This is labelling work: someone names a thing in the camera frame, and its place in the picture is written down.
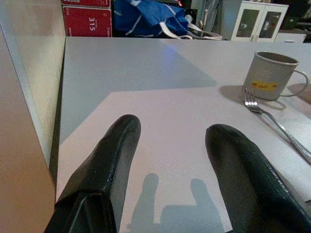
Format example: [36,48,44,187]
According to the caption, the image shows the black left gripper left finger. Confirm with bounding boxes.
[45,115,141,233]

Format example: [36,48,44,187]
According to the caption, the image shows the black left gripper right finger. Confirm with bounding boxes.
[205,124,311,233]

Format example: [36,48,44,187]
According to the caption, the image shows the silver metal fork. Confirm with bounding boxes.
[241,86,311,166]

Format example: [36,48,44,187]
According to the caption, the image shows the white counter shelf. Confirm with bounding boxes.
[0,0,67,233]

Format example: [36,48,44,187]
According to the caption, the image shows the grey metal mug yellow label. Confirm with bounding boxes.
[243,51,310,101]

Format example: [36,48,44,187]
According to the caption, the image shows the red box printed 315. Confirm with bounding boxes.
[62,5,113,38]

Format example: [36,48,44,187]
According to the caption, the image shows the white glass door cabinet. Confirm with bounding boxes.
[230,0,290,43]

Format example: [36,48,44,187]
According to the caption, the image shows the red cardboard box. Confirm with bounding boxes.
[61,0,111,8]

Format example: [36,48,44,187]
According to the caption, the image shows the blue bag white straps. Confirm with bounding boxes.
[112,0,223,41]

